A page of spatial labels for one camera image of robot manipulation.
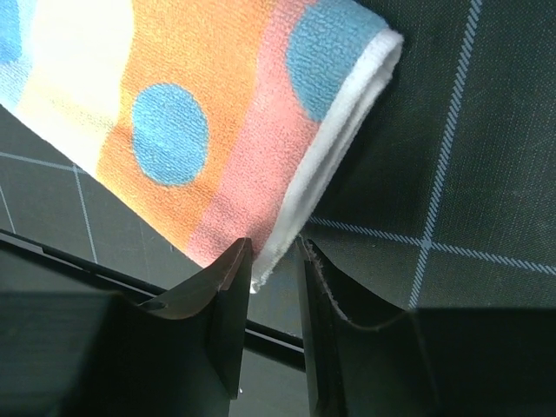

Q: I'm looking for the blue polka dot towel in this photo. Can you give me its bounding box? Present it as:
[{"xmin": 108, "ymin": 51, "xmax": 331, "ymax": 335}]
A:
[{"xmin": 1, "ymin": 1, "xmax": 403, "ymax": 292}]

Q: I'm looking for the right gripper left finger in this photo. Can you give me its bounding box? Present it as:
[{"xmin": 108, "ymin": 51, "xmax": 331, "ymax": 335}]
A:
[{"xmin": 1, "ymin": 238, "xmax": 253, "ymax": 416}]

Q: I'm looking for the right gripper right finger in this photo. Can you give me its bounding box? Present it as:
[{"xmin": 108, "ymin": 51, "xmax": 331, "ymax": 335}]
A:
[{"xmin": 295, "ymin": 238, "xmax": 555, "ymax": 416}]

